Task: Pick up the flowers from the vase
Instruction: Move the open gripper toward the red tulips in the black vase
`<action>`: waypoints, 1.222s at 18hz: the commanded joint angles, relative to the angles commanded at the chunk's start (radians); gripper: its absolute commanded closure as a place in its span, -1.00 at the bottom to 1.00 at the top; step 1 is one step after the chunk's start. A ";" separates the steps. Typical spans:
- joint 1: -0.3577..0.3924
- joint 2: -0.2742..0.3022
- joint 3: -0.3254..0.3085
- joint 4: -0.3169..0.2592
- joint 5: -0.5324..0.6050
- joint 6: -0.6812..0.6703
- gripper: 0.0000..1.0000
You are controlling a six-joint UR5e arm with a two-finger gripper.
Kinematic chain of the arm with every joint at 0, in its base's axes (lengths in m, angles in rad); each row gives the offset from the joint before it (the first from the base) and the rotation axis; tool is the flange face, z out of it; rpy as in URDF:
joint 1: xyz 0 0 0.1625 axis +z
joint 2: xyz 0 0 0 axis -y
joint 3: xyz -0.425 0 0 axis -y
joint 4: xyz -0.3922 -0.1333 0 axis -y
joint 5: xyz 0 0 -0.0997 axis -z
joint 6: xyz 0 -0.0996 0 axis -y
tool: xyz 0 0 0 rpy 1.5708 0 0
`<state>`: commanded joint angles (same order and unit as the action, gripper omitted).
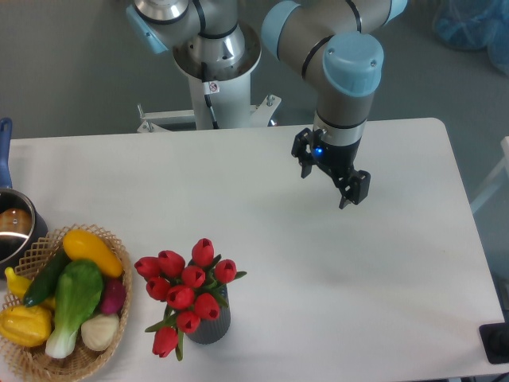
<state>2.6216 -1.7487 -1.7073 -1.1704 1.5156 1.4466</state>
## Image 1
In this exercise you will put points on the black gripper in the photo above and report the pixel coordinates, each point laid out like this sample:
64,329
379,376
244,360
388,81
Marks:
336,161

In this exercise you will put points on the red tulip bouquet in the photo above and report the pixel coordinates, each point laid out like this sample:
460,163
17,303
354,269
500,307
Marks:
172,280

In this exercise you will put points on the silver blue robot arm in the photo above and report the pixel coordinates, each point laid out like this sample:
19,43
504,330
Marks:
329,45

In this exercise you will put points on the dark grey ribbed vase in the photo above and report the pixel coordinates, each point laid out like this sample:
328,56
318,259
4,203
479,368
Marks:
212,330

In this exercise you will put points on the blue plastic bag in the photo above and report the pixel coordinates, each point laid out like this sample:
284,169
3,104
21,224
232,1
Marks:
475,26

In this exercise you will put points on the black device at edge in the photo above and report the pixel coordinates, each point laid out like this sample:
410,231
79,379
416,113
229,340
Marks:
495,341

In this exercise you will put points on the purple radish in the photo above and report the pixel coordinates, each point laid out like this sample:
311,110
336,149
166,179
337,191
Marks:
114,296

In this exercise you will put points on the yellow squash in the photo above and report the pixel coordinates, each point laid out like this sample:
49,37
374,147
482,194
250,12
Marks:
79,244

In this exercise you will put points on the green bok choy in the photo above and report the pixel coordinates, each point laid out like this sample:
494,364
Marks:
78,293

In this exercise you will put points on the white garlic bulb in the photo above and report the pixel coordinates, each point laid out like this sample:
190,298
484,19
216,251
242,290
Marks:
98,332

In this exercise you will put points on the green cucumber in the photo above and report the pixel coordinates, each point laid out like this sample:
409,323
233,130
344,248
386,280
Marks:
44,284

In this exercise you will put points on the small yellow gourd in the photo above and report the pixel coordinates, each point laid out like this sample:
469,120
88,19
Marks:
18,285

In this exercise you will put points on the yellow pumpkin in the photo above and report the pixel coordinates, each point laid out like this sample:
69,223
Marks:
26,326

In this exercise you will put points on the woven wicker basket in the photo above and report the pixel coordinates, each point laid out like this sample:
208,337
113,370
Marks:
32,364

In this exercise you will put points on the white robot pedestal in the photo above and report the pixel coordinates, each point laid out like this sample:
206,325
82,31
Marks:
219,80

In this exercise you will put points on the white frame at right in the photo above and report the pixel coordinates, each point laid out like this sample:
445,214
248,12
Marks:
492,182

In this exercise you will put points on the blue handled saucepan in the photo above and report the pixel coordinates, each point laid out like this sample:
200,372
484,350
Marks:
21,223

